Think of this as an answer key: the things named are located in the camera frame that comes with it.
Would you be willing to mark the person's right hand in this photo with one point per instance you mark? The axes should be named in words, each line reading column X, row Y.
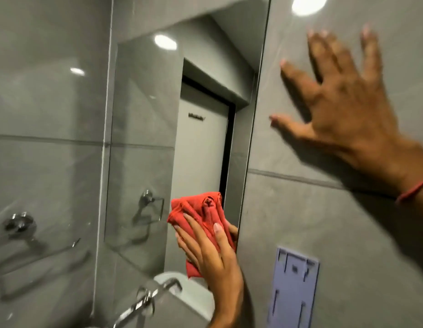
column 351, row 112

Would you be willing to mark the person's left hand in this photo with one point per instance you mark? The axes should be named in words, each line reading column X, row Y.
column 216, row 263

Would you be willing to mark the person's right little finger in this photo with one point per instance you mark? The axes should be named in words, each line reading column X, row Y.
column 370, row 52

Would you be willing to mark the person's right thumb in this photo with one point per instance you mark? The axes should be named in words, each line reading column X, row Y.
column 291, row 127

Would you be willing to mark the person's right middle finger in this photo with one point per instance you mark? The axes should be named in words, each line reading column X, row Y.
column 317, row 54

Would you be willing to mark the person's left middle finger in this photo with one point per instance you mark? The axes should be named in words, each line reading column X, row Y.
column 186, row 238

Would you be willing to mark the person's left thumb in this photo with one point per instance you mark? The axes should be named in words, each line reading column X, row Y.
column 222, row 237

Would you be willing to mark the red cleaning cloth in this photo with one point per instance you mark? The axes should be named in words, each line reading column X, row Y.
column 201, row 210

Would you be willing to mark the person's left forearm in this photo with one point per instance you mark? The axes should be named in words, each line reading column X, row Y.
column 228, row 309

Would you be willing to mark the person's right forearm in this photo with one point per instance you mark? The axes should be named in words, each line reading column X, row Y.
column 418, row 201

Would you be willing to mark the purple plastic wall bracket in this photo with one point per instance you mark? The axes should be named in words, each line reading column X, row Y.
column 293, row 290

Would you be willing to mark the frameless wall mirror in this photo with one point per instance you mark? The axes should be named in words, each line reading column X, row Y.
column 156, row 133

